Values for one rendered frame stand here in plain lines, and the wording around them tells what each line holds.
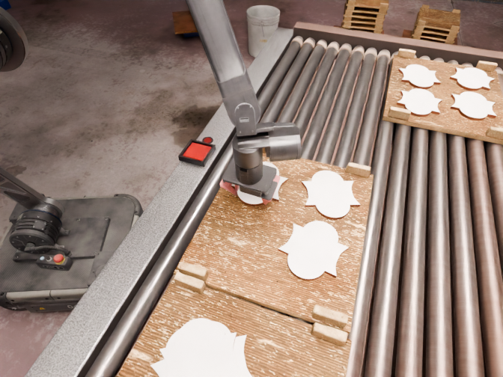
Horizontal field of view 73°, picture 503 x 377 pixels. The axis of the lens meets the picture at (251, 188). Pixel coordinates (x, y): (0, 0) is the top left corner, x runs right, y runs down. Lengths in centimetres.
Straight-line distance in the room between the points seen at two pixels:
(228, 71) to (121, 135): 206
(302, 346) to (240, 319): 12
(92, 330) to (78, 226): 108
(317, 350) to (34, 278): 133
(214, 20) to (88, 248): 127
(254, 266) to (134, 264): 25
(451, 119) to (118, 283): 100
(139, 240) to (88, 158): 175
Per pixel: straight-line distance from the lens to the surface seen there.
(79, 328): 74
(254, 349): 64
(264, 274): 69
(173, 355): 61
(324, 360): 65
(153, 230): 80
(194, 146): 95
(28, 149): 278
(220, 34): 60
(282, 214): 77
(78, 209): 187
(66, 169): 249
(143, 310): 72
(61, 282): 166
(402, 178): 95
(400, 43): 153
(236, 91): 60
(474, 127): 118
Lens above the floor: 155
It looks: 48 degrees down
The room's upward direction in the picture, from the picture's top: straight up
